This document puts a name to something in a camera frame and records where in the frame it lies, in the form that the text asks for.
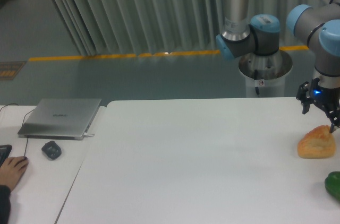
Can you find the triangular golden bread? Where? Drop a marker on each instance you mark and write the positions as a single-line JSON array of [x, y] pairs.
[[319, 143]]

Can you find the black computer mouse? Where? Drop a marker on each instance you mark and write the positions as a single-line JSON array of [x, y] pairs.
[[52, 150]]

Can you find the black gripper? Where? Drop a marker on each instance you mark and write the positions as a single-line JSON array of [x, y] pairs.
[[324, 93]]

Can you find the person's hand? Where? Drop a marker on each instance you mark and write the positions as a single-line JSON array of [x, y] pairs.
[[12, 170]]

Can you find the green bell pepper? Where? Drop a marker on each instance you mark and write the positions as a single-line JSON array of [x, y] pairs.
[[332, 184]]

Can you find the folded white partition panels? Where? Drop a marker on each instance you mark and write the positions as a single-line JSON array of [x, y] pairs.
[[100, 27]]

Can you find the white usb plug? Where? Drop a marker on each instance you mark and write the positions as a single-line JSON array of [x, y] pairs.
[[86, 135]]

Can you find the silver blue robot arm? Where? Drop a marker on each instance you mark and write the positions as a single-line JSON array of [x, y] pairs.
[[317, 28]]

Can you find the silver closed laptop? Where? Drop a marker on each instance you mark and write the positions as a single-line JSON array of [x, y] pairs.
[[66, 118]]

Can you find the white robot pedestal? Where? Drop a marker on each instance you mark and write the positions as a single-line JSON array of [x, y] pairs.
[[265, 75]]

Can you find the dark sleeved forearm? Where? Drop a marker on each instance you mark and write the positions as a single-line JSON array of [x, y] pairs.
[[5, 204]]

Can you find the black keyboard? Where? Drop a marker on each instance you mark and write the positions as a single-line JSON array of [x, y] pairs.
[[5, 151]]

